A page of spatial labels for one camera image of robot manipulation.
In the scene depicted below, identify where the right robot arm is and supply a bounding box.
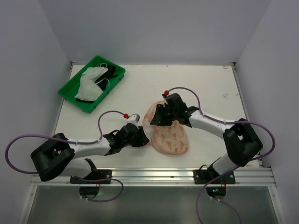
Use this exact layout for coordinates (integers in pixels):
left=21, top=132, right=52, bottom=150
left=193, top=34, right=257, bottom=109
left=149, top=93, right=263, bottom=180

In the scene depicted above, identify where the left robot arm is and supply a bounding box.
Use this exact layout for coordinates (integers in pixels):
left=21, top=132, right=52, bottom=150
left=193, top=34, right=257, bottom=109
left=30, top=123, right=150, bottom=182

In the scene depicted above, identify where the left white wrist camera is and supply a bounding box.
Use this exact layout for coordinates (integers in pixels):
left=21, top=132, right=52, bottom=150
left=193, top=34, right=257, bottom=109
left=127, top=113, right=140, bottom=126

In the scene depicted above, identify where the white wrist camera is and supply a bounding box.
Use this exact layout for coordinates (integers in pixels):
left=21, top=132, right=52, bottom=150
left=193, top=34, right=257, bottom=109
left=127, top=113, right=140, bottom=126
left=162, top=90, right=169, bottom=105

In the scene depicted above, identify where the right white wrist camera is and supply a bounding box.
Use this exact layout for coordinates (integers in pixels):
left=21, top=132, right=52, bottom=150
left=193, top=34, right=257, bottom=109
left=162, top=90, right=169, bottom=105

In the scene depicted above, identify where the green plastic tray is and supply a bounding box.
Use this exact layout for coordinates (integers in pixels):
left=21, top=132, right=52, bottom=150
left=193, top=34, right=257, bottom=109
left=58, top=56, right=125, bottom=113

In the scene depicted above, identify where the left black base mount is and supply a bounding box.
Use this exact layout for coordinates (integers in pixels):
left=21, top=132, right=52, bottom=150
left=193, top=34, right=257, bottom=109
left=70, top=169, right=112, bottom=184

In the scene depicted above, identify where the black bra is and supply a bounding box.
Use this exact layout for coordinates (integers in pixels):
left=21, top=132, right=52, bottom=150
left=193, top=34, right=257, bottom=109
left=76, top=65, right=120, bottom=103

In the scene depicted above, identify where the light green bra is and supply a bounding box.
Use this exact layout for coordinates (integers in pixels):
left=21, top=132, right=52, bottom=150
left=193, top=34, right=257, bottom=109
left=74, top=63, right=111, bottom=101

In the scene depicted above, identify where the aluminium mounting rail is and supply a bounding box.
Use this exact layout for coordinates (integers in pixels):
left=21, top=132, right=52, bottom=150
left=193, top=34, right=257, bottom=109
left=30, top=168, right=274, bottom=187

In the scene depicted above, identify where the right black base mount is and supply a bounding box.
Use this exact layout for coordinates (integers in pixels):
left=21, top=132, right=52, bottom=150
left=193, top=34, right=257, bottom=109
left=193, top=165, right=236, bottom=185

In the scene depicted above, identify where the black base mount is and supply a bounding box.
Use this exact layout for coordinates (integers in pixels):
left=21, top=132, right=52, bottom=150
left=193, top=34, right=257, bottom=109
left=193, top=165, right=236, bottom=185
left=70, top=169, right=112, bottom=184

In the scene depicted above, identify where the floral mesh laundry bag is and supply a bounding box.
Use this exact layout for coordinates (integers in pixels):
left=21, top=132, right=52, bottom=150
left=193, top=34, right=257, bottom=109
left=142, top=100, right=189, bottom=155

